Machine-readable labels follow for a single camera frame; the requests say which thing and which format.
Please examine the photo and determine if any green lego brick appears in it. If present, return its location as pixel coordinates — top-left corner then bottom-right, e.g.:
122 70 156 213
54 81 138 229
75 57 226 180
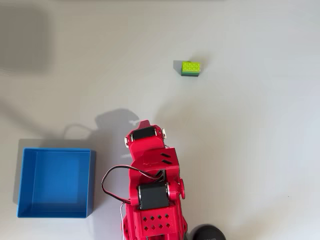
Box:
181 60 202 77

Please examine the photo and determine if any blue box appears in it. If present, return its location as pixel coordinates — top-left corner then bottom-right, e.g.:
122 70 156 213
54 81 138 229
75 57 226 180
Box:
16 147 97 219

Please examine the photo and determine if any black round base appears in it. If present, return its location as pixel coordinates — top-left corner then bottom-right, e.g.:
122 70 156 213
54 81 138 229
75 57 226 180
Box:
191 223 228 240

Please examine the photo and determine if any wrist servo cable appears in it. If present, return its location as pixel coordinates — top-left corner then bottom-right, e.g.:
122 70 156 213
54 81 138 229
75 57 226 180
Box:
101 165 166 204

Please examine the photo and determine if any forearm servo cable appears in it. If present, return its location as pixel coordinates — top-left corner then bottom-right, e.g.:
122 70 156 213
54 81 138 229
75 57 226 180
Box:
120 201 127 240

